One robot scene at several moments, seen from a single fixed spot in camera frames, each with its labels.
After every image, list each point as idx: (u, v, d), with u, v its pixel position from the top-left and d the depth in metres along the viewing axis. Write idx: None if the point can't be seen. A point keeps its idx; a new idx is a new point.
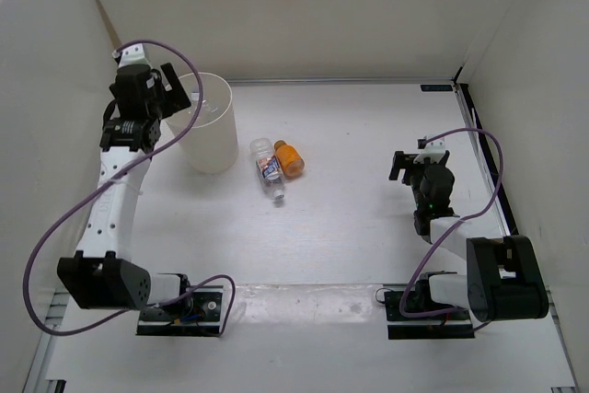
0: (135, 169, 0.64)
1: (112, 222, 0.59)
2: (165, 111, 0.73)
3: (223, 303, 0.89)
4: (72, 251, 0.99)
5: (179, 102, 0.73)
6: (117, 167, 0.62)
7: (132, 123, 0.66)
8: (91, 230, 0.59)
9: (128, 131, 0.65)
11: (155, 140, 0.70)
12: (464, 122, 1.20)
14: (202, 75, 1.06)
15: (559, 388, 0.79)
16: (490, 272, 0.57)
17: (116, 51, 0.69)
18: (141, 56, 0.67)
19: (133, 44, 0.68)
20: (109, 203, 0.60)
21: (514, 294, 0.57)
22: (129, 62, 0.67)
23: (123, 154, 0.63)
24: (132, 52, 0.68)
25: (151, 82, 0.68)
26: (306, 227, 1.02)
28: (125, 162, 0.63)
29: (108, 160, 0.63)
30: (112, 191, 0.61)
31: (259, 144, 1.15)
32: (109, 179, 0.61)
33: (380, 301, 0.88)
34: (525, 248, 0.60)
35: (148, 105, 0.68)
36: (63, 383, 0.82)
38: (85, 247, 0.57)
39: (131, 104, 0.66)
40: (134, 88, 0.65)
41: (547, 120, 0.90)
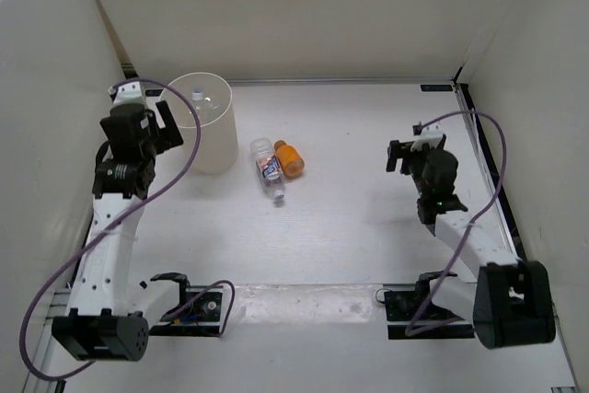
0: (128, 217, 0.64)
1: (107, 277, 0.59)
2: (156, 149, 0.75)
3: (223, 303, 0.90)
4: (72, 251, 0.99)
5: (171, 140, 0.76)
6: (110, 214, 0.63)
7: (126, 166, 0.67)
8: (85, 286, 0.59)
9: (121, 175, 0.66)
11: (148, 180, 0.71)
12: (464, 122, 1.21)
14: (202, 74, 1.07)
15: (559, 388, 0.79)
16: (501, 304, 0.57)
17: (112, 86, 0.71)
18: (136, 93, 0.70)
19: (130, 82, 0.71)
20: (104, 257, 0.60)
21: (524, 324, 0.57)
22: (124, 98, 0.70)
23: (116, 200, 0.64)
24: (129, 90, 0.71)
25: (144, 121, 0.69)
26: (306, 227, 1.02)
28: (119, 211, 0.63)
29: (100, 208, 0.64)
30: (106, 243, 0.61)
31: (259, 144, 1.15)
32: (103, 229, 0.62)
33: (380, 301, 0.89)
34: (539, 278, 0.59)
35: (142, 144, 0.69)
36: (63, 383, 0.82)
38: (78, 304, 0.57)
39: (124, 144, 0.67)
40: (129, 131, 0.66)
41: (547, 120, 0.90)
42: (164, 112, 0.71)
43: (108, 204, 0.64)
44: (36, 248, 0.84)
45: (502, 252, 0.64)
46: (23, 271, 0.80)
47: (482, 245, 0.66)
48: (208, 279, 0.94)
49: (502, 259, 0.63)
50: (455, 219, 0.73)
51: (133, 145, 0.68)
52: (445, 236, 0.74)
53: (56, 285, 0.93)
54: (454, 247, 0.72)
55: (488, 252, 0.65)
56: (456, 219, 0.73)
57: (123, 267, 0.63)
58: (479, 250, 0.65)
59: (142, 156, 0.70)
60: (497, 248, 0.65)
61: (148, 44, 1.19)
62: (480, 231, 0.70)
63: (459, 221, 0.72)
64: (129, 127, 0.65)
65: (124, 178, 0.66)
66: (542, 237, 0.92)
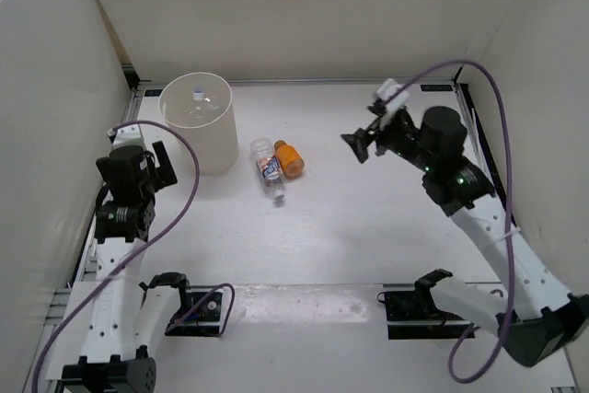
0: (132, 260, 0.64)
1: (114, 322, 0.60)
2: (155, 188, 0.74)
3: (223, 303, 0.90)
4: (72, 251, 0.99)
5: (168, 179, 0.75)
6: (114, 260, 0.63)
7: (126, 209, 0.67)
8: (93, 331, 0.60)
9: (122, 218, 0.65)
11: (147, 222, 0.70)
12: (464, 121, 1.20)
14: (202, 74, 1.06)
15: (559, 388, 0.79)
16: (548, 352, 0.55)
17: (112, 129, 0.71)
18: (136, 135, 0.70)
19: (129, 125, 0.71)
20: (109, 303, 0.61)
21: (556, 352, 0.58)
22: (123, 141, 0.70)
23: (120, 245, 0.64)
24: (128, 132, 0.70)
25: (144, 163, 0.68)
26: (306, 227, 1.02)
28: (122, 256, 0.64)
29: (103, 253, 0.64)
30: (111, 289, 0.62)
31: (259, 144, 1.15)
32: (108, 275, 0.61)
33: (380, 301, 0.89)
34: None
35: (141, 186, 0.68)
36: (63, 383, 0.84)
38: (87, 351, 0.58)
39: (124, 187, 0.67)
40: (128, 172, 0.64)
41: (547, 120, 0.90)
42: (163, 152, 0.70)
43: (110, 249, 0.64)
44: (36, 248, 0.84)
45: (550, 283, 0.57)
46: (23, 271, 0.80)
47: (527, 271, 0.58)
48: (208, 279, 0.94)
49: (554, 295, 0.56)
50: (488, 221, 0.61)
51: (134, 186, 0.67)
52: (472, 233, 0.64)
53: (56, 285, 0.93)
54: (488, 248, 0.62)
55: (537, 286, 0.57)
56: (488, 220, 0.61)
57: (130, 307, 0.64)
58: (525, 282, 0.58)
59: (143, 198, 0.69)
60: (547, 281, 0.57)
61: (148, 44, 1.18)
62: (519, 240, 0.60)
63: (495, 225, 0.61)
64: (131, 169, 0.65)
65: (126, 221, 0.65)
66: (542, 237, 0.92)
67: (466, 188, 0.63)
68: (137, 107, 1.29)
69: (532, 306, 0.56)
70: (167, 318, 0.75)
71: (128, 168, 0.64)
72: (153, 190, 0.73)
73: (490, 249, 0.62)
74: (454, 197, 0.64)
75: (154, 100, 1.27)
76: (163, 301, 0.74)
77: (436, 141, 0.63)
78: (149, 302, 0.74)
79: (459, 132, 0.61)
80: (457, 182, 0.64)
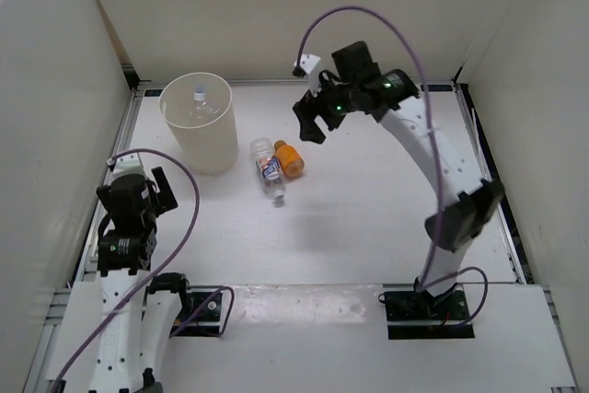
0: (135, 294, 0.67)
1: (121, 356, 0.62)
2: (155, 213, 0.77)
3: (222, 303, 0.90)
4: (72, 251, 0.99)
5: (167, 202, 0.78)
6: (119, 294, 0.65)
7: (128, 238, 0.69)
8: (100, 365, 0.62)
9: (125, 249, 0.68)
11: (148, 249, 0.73)
12: (464, 121, 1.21)
14: (203, 75, 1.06)
15: (559, 388, 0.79)
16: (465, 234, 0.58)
17: (109, 157, 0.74)
18: (135, 164, 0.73)
19: (128, 153, 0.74)
20: (115, 337, 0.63)
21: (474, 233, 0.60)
22: (122, 169, 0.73)
23: (123, 279, 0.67)
24: (127, 160, 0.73)
25: (144, 191, 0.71)
26: (306, 227, 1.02)
28: (127, 289, 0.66)
29: (108, 286, 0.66)
30: (117, 322, 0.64)
31: (259, 143, 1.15)
32: (112, 310, 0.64)
33: (380, 301, 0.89)
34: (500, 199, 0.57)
35: (142, 213, 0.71)
36: (63, 383, 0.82)
38: (97, 385, 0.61)
39: (126, 216, 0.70)
40: (130, 200, 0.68)
41: (547, 121, 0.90)
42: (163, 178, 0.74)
43: (115, 283, 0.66)
44: (36, 248, 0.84)
45: (467, 172, 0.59)
46: (23, 271, 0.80)
47: (447, 163, 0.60)
48: (207, 279, 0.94)
49: (470, 182, 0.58)
50: (411, 121, 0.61)
51: (136, 215, 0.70)
52: (398, 134, 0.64)
53: (56, 285, 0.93)
54: (409, 146, 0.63)
55: (456, 175, 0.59)
56: (411, 119, 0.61)
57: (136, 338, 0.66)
58: (446, 172, 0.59)
59: (144, 226, 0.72)
60: (462, 168, 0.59)
61: (147, 44, 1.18)
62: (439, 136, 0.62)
63: (419, 124, 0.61)
64: (132, 199, 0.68)
65: (129, 252, 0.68)
66: (542, 237, 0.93)
67: (393, 90, 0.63)
68: (137, 107, 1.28)
69: (450, 190, 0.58)
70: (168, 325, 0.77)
71: (130, 198, 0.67)
72: (153, 217, 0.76)
73: (414, 148, 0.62)
74: (382, 101, 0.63)
75: (154, 100, 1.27)
76: (163, 315, 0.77)
77: (347, 63, 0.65)
78: (150, 315, 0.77)
79: (362, 48, 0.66)
80: (383, 86, 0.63)
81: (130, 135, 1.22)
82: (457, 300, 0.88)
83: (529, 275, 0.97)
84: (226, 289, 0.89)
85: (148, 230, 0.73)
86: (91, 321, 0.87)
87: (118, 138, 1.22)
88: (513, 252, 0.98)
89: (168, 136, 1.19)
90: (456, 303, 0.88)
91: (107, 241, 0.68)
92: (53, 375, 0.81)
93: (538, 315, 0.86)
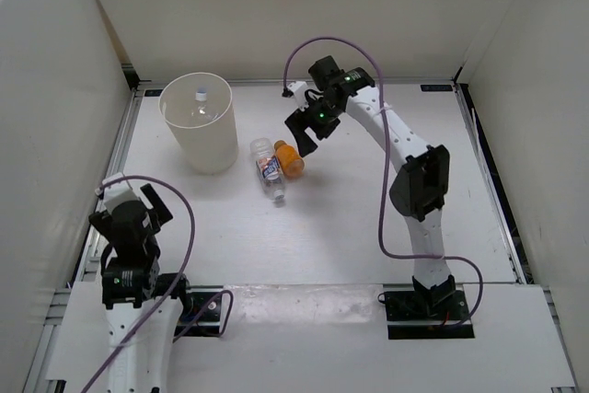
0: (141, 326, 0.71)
1: (130, 387, 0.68)
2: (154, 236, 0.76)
3: (222, 303, 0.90)
4: (71, 251, 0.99)
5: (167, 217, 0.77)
6: (124, 326, 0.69)
7: (132, 270, 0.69)
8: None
9: (130, 282, 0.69)
11: (152, 276, 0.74)
12: (464, 121, 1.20)
14: (205, 75, 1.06)
15: (559, 388, 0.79)
16: (414, 193, 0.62)
17: (97, 187, 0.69)
18: (125, 190, 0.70)
19: (116, 179, 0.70)
20: (124, 367, 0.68)
21: (429, 196, 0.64)
22: (112, 199, 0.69)
23: (129, 310, 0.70)
24: (116, 188, 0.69)
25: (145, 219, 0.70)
26: (306, 227, 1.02)
28: (132, 322, 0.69)
29: (114, 318, 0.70)
30: (125, 354, 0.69)
31: (259, 144, 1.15)
32: (120, 343, 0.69)
33: (380, 301, 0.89)
34: (445, 160, 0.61)
35: (144, 242, 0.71)
36: (63, 383, 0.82)
38: None
39: (129, 248, 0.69)
40: (132, 232, 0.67)
41: (547, 121, 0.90)
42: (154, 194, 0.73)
43: (121, 315, 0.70)
44: (36, 248, 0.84)
45: (416, 141, 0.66)
46: (23, 271, 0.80)
47: (398, 134, 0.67)
48: (207, 279, 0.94)
49: (418, 148, 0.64)
50: (367, 104, 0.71)
51: (138, 245, 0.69)
52: (361, 120, 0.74)
53: (56, 285, 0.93)
54: (370, 130, 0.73)
55: (403, 144, 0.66)
56: (367, 102, 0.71)
57: (146, 365, 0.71)
58: (396, 142, 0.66)
59: (145, 255, 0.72)
60: (410, 138, 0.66)
61: (147, 44, 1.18)
62: (394, 116, 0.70)
63: (373, 106, 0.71)
64: (134, 231, 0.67)
65: (132, 283, 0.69)
66: (542, 237, 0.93)
67: (352, 83, 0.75)
68: (137, 107, 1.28)
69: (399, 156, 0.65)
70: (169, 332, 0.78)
71: (132, 230, 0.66)
72: (154, 240, 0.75)
73: (374, 129, 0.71)
74: (343, 90, 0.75)
75: (154, 100, 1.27)
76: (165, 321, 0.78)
77: (320, 74, 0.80)
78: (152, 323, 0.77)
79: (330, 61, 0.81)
80: (343, 80, 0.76)
81: (130, 135, 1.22)
82: (457, 300, 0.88)
83: (529, 275, 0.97)
84: (225, 293, 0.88)
85: (150, 257, 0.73)
86: (91, 321, 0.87)
87: (118, 139, 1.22)
88: (513, 252, 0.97)
89: (168, 136, 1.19)
90: (457, 303, 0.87)
91: (110, 272, 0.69)
92: (53, 375, 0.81)
93: (538, 315, 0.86)
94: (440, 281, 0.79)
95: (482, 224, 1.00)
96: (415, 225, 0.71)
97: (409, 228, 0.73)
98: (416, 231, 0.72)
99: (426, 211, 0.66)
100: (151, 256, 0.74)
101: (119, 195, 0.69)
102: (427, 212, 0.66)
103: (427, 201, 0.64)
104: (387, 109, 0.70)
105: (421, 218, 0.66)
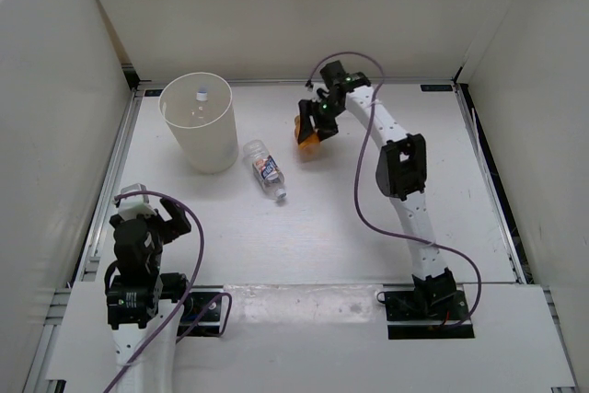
0: (146, 345, 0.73)
1: None
2: (160, 251, 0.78)
3: (222, 303, 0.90)
4: (71, 251, 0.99)
5: (178, 229, 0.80)
6: (130, 346, 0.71)
7: (134, 290, 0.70)
8: None
9: (132, 304, 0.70)
11: (155, 294, 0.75)
12: (464, 121, 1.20)
14: (205, 75, 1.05)
15: (559, 388, 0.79)
16: (395, 172, 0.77)
17: (114, 197, 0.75)
18: (137, 203, 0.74)
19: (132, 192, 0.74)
20: (132, 386, 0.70)
21: (407, 178, 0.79)
22: (127, 209, 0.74)
23: (133, 331, 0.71)
24: (132, 199, 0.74)
25: (149, 239, 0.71)
26: (305, 227, 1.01)
28: (137, 342, 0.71)
29: (120, 339, 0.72)
30: (132, 373, 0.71)
31: (253, 145, 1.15)
32: (126, 363, 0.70)
33: (380, 301, 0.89)
34: (421, 145, 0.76)
35: (148, 261, 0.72)
36: (63, 383, 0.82)
38: None
39: (132, 267, 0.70)
40: (135, 254, 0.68)
41: (546, 121, 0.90)
42: (168, 207, 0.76)
43: (126, 336, 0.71)
44: (36, 248, 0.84)
45: (398, 129, 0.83)
46: (23, 271, 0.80)
47: (382, 123, 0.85)
48: (207, 279, 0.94)
49: (396, 135, 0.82)
50: (362, 99, 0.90)
51: (142, 265, 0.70)
52: (356, 113, 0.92)
53: (56, 285, 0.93)
54: (363, 121, 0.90)
55: (386, 131, 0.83)
56: (362, 99, 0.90)
57: (152, 379, 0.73)
58: (381, 129, 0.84)
59: (150, 273, 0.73)
60: (393, 127, 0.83)
61: (147, 44, 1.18)
62: (382, 109, 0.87)
63: (365, 100, 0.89)
64: (136, 252, 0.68)
65: (136, 305, 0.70)
66: (542, 237, 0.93)
67: (351, 84, 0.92)
68: (137, 106, 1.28)
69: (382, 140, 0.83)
70: (174, 335, 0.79)
71: (133, 252, 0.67)
72: (158, 256, 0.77)
73: (364, 119, 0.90)
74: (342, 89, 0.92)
75: (154, 100, 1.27)
76: (169, 324, 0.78)
77: (328, 73, 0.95)
78: None
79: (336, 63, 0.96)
80: (344, 81, 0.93)
81: (130, 135, 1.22)
82: (457, 300, 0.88)
83: (529, 275, 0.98)
84: (225, 294, 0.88)
85: (153, 273, 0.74)
86: (92, 320, 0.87)
87: (118, 139, 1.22)
88: (513, 252, 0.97)
89: (167, 135, 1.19)
90: (457, 303, 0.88)
91: (115, 292, 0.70)
92: (53, 375, 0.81)
93: (537, 315, 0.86)
94: (435, 271, 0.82)
95: (481, 223, 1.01)
96: (401, 208, 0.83)
97: (398, 213, 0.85)
98: (402, 213, 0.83)
99: (406, 191, 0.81)
100: (154, 272, 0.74)
101: (132, 207, 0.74)
102: (407, 191, 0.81)
103: (406, 182, 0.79)
104: (377, 103, 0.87)
105: (401, 197, 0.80)
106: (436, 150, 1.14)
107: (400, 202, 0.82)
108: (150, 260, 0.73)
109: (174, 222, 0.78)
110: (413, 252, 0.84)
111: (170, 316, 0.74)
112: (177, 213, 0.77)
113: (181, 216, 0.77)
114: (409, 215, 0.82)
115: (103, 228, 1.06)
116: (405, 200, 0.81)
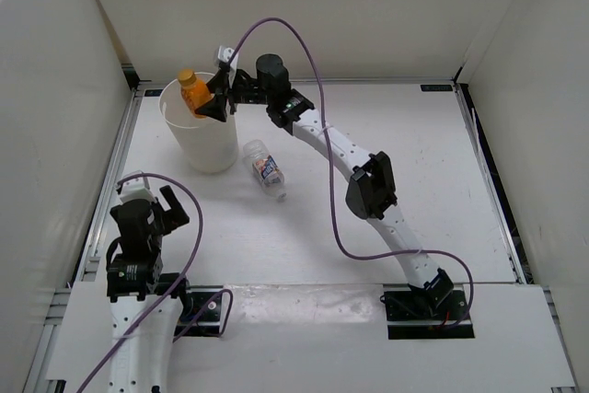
0: (144, 319, 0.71)
1: (132, 379, 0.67)
2: (161, 236, 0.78)
3: (223, 303, 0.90)
4: (70, 252, 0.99)
5: (178, 220, 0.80)
6: (128, 318, 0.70)
7: (135, 265, 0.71)
8: (112, 387, 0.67)
9: (132, 276, 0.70)
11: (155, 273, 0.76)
12: (464, 121, 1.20)
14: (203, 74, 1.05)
15: (559, 388, 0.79)
16: (368, 199, 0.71)
17: (119, 182, 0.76)
18: (141, 187, 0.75)
19: (134, 177, 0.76)
20: (127, 360, 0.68)
21: (379, 197, 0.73)
22: (130, 192, 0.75)
23: (132, 303, 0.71)
24: (132, 184, 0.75)
25: (151, 216, 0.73)
26: (304, 227, 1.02)
28: (136, 314, 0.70)
29: (119, 311, 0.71)
30: (128, 346, 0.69)
31: (253, 145, 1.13)
32: (123, 335, 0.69)
33: (380, 302, 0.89)
34: (386, 165, 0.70)
35: (149, 240, 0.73)
36: (63, 383, 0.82)
38: None
39: (134, 243, 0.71)
40: (137, 228, 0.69)
41: (545, 121, 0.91)
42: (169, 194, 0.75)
43: (124, 308, 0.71)
44: (36, 248, 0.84)
45: (358, 149, 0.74)
46: (22, 271, 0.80)
47: (341, 148, 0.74)
48: (207, 279, 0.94)
49: (362, 158, 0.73)
50: (311, 125, 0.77)
51: (143, 242, 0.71)
52: (306, 140, 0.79)
53: (56, 285, 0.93)
54: (314, 146, 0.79)
55: (349, 156, 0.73)
56: (311, 124, 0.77)
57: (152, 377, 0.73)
58: (342, 156, 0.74)
59: (150, 252, 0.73)
60: (354, 149, 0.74)
61: (147, 44, 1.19)
62: (336, 132, 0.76)
63: (316, 126, 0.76)
64: (139, 226, 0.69)
65: (136, 279, 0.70)
66: (542, 237, 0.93)
67: (294, 110, 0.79)
68: (137, 107, 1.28)
69: (347, 168, 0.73)
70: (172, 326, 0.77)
71: (136, 225, 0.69)
72: (158, 240, 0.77)
73: (320, 146, 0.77)
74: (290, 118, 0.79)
75: (154, 100, 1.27)
76: (170, 306, 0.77)
77: (271, 81, 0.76)
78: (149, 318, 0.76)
79: (281, 72, 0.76)
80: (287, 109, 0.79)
81: (130, 135, 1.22)
82: (457, 300, 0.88)
83: (529, 275, 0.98)
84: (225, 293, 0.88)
85: (155, 253, 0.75)
86: (92, 320, 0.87)
87: (118, 139, 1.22)
88: (513, 252, 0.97)
89: (167, 135, 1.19)
90: (457, 303, 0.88)
91: (115, 266, 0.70)
92: (54, 375, 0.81)
93: (538, 314, 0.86)
94: (432, 276, 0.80)
95: (481, 223, 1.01)
96: (382, 227, 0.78)
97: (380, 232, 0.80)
98: (384, 231, 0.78)
99: (382, 209, 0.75)
100: (155, 252, 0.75)
101: (135, 190, 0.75)
102: (382, 209, 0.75)
103: (379, 201, 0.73)
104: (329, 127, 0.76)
105: (379, 217, 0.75)
106: (435, 150, 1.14)
107: (380, 221, 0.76)
108: (152, 240, 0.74)
109: (174, 212, 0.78)
110: (403, 263, 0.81)
111: (164, 296, 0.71)
112: (177, 203, 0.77)
113: (181, 207, 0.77)
114: (391, 231, 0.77)
115: (102, 228, 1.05)
116: (383, 218, 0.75)
